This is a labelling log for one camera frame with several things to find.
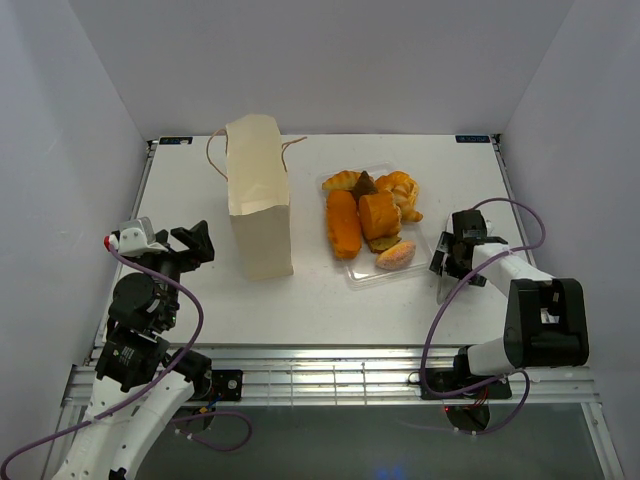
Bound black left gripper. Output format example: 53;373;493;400
135;218;215;327

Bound metal tongs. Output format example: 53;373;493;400
436;273;459;305

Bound pink sugared bun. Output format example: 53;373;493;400
375;241;416;271

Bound ridged orange roll bread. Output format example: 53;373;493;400
359;191;402;240

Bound white paper bag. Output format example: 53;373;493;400
205;114;303;281

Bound dark brown bread piece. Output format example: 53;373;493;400
351;171;378;200

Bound long orange bread loaf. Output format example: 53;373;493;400
326;190;362;260

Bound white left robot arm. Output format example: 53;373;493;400
55;217;215;479

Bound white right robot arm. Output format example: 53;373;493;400
424;209;589;397

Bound speckled bread slice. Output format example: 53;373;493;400
367;235;401;254

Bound left blue table label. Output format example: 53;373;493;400
159;136;193;145

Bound blue table label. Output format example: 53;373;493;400
455;135;491;144
159;136;193;145

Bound right blue table label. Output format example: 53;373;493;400
455;135;491;144

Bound small croissant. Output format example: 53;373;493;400
321;170;361;191

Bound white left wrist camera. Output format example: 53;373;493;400
103;217;168;258

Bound orange twisted ring bread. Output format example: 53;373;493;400
374;170;423;223

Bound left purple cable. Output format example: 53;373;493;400
2;247;254;469

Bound purple cable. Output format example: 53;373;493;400
404;197;546;437
2;247;254;469

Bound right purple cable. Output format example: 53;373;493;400
404;197;546;437

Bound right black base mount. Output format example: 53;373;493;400
408;368;512;401

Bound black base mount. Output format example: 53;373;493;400
408;368;512;401
174;351;244;402

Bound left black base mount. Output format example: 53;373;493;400
174;351;244;402

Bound aluminium frame rail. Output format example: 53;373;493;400
62;345;601;407

